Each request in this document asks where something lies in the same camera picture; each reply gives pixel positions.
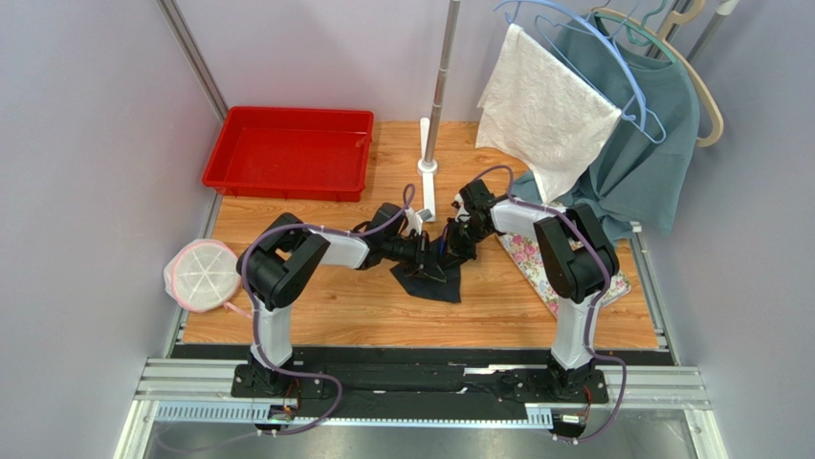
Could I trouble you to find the floral tray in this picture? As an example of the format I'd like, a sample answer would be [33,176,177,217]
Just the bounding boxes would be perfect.
[497,233,632,317]

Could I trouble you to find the teal shirt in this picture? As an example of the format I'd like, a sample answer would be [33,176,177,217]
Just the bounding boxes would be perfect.
[514,12,700,240]

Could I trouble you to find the teal hanger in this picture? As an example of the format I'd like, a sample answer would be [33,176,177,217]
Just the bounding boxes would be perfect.
[614,1,677,63]

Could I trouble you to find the black paper napkin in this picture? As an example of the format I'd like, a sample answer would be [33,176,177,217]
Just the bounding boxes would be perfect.
[389,239,462,304]

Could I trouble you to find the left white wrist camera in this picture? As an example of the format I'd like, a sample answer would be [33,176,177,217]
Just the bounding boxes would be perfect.
[405,208,435,233]

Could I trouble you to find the white mesh laundry bag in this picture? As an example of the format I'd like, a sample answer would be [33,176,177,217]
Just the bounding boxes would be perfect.
[164,239,252,318]

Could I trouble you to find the red plastic bin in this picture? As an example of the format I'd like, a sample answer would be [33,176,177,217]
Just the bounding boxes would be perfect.
[202,106,374,202]

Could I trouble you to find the beige wooden hanger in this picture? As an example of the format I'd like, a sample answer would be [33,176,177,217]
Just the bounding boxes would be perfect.
[593,1,724,148]

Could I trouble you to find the blue wire hanger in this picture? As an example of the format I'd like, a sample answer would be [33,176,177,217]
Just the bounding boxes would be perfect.
[493,0,668,145]

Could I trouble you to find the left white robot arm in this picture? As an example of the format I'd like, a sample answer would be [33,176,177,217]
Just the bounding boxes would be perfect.
[236,203,447,371]

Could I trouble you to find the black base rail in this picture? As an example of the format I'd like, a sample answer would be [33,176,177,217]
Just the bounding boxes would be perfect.
[170,344,674,422]

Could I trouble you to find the white stand with metal pole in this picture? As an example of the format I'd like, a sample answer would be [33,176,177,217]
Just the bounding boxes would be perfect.
[417,0,461,220]

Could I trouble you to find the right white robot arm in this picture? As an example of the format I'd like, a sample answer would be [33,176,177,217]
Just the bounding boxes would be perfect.
[440,179,619,371]

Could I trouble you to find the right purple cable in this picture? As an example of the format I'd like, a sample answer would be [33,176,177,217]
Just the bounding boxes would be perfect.
[468,164,628,445]

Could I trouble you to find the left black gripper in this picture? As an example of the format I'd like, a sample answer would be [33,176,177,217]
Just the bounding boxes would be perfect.
[383,230,446,283]

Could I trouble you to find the white towel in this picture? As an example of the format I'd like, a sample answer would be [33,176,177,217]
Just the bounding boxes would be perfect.
[475,25,622,204]

